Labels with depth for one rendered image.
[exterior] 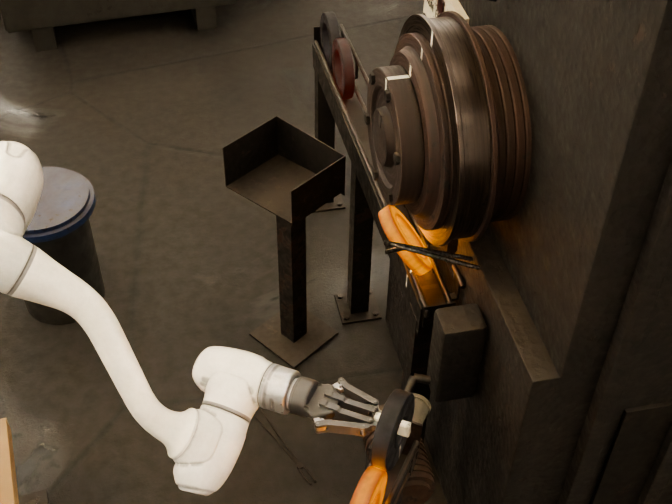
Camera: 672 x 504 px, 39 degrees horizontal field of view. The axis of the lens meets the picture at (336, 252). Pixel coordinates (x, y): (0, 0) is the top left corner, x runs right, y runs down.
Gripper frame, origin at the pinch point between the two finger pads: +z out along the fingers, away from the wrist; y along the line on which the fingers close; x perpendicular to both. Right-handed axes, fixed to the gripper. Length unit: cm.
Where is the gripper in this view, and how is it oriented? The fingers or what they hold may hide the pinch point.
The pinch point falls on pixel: (392, 424)
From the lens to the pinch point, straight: 181.2
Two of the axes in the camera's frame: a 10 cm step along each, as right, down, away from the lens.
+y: -3.9, 6.3, -6.7
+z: 9.2, 2.4, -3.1
